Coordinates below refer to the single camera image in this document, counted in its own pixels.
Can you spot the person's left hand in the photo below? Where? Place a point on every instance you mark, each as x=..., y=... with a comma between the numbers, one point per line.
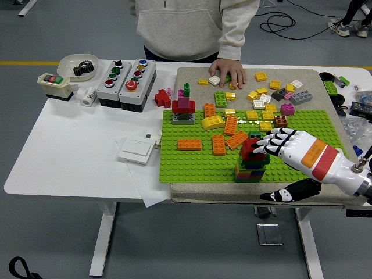
x=228, y=68

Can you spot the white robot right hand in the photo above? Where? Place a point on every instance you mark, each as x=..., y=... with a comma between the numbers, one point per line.
x=305, y=151

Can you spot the red curved toy brick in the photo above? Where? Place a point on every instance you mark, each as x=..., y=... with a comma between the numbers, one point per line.
x=247, y=145

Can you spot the person's left forearm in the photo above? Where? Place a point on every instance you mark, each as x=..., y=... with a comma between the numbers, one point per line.
x=232, y=40

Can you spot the light green long brick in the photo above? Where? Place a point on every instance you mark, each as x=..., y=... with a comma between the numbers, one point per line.
x=228, y=77

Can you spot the light green wide brick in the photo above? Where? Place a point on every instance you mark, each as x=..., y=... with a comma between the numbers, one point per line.
x=221, y=98

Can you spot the brown square toy brick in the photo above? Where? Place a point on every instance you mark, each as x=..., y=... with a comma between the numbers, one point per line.
x=280, y=120

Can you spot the magenta square toy brick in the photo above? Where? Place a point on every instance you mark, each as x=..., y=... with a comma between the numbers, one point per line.
x=287, y=109

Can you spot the orange long toy brick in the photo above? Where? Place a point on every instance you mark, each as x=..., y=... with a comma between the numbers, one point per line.
x=209, y=110
x=189, y=144
x=218, y=145
x=230, y=125
x=236, y=139

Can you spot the blue small toy brick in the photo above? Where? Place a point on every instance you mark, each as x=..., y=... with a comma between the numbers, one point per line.
x=357, y=150

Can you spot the dark green small brick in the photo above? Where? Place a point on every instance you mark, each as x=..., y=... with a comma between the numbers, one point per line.
x=254, y=134

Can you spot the light grey long brick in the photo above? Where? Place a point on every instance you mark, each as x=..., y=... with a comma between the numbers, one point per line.
x=300, y=98

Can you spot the yellow curved toy brick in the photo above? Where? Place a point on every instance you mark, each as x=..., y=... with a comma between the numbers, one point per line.
x=213, y=122

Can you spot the dark grey toy brick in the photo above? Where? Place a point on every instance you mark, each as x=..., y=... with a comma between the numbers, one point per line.
x=278, y=94

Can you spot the small pink toy brick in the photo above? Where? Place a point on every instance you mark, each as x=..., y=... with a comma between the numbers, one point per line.
x=168, y=92
x=287, y=96

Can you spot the red pink grey brick tower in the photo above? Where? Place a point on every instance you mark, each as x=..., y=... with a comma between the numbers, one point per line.
x=183, y=107

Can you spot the multicolour brick tower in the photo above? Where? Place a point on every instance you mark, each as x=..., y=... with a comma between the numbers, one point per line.
x=250, y=174

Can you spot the red cross-shaped brick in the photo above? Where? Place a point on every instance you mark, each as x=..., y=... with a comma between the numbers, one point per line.
x=161, y=98

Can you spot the green toy baseplate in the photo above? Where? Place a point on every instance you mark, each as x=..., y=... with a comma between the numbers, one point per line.
x=197, y=165

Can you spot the black flat part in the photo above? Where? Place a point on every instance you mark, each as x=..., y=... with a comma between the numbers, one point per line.
x=340, y=110

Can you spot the clear plastic bag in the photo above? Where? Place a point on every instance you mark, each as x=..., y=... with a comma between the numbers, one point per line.
x=354, y=128

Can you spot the black electronic module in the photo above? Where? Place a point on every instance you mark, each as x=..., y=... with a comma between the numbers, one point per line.
x=359, y=108

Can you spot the silver floor socket plate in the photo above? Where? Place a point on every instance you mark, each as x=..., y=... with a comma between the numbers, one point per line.
x=269, y=234
x=264, y=212

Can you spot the black roll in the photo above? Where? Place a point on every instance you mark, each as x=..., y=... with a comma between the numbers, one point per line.
x=322, y=77

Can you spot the silver metal part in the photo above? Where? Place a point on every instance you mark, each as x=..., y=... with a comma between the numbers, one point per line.
x=338, y=80

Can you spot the black table control panel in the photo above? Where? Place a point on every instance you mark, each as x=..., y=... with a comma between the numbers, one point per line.
x=359, y=213

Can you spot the small green block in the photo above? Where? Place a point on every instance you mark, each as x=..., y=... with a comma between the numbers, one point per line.
x=345, y=79

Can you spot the grey emergency-stop control box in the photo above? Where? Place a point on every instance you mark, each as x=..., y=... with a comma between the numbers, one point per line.
x=136, y=96

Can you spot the white small adapter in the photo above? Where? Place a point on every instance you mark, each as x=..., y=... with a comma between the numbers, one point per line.
x=157, y=142

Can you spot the grey-brown mat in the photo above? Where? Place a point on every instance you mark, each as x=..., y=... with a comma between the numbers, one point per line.
x=203, y=193

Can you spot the grey four-button control box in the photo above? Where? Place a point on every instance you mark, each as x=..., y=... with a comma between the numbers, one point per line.
x=112, y=90

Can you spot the bystander person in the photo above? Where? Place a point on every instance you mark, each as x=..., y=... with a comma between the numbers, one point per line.
x=344, y=29

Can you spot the white paper sheet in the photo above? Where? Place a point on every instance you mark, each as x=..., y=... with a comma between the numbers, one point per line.
x=148, y=186

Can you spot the white pipe fitting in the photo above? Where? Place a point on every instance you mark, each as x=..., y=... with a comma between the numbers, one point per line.
x=88, y=97

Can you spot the black gear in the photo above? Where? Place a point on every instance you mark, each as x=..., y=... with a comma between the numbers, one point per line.
x=82, y=69

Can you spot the white bowl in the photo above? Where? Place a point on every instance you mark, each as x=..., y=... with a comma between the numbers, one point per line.
x=67, y=64

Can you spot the white table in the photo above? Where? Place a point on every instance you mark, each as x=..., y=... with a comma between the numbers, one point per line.
x=72, y=145

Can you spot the white desk leg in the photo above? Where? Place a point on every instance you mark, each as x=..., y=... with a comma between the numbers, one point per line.
x=27, y=7

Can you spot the white wall switch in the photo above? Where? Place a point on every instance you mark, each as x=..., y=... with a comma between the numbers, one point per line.
x=135, y=151

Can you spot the white red-green switch box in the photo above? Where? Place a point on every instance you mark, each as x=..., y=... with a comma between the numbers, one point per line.
x=55, y=88

